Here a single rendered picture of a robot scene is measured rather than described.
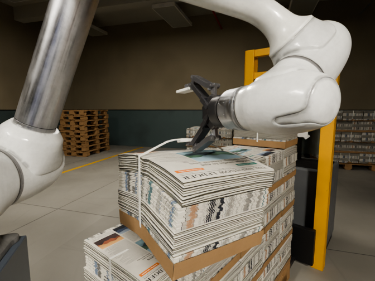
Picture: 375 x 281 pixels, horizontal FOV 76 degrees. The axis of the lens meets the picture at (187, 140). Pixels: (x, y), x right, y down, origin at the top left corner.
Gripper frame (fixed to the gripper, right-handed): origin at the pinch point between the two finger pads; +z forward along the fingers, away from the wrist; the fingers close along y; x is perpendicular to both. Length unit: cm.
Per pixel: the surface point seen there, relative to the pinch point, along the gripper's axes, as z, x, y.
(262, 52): 86, 136, -61
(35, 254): 196, -42, 116
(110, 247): 26, -16, 46
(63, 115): 690, 33, -38
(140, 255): 16.0, -8.5, 46.5
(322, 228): 43, 155, 87
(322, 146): 42, 153, 21
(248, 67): 98, 131, -50
